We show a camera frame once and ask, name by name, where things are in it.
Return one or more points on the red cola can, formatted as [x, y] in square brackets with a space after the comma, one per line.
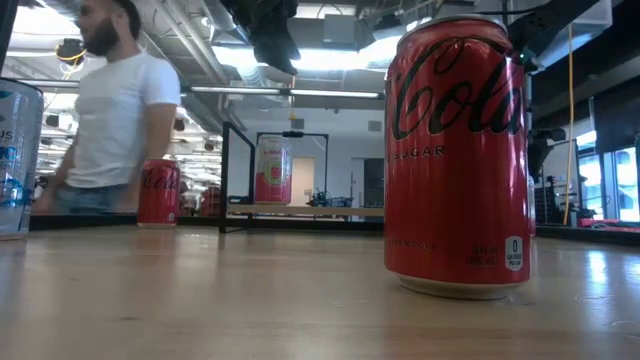
[450, 200]
[159, 200]

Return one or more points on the white and blue drink can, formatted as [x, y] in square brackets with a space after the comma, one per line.
[20, 150]

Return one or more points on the black metal shelf, wooden board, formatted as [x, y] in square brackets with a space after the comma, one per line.
[300, 210]

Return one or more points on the long ceiling light strip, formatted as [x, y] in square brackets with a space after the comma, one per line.
[280, 92]

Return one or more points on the person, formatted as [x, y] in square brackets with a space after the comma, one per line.
[120, 125]

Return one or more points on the small blue machine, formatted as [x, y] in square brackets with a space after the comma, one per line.
[330, 201]

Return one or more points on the red chair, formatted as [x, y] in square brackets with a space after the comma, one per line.
[210, 202]

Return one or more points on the black perforated rack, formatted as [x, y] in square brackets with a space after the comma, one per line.
[547, 202]

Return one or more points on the red flat object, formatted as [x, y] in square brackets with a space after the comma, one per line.
[600, 223]

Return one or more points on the black ceiling camera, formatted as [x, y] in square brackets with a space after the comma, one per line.
[70, 50]

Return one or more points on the black aluminium table frame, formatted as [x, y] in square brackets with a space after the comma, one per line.
[100, 222]

